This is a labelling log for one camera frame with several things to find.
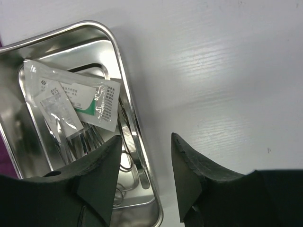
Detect curved forceps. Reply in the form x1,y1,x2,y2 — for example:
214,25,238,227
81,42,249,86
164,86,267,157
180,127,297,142
118,97,144,174

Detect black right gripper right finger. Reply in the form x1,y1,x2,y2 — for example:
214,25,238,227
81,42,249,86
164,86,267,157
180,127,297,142
171,133,303,227

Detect purple cloth mat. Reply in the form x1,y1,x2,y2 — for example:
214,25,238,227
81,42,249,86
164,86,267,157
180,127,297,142
0,35,15,177

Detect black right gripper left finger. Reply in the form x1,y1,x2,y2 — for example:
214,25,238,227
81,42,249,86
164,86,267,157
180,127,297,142
0,135,122,227

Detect clear small packet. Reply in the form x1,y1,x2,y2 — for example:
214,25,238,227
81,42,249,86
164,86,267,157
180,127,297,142
34,81,83,139

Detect green white suture packet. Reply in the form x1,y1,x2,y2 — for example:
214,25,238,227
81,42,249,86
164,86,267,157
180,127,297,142
23,60,120,132

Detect stainless steel tray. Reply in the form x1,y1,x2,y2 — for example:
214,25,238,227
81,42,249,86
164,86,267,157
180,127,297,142
0,21,164,227

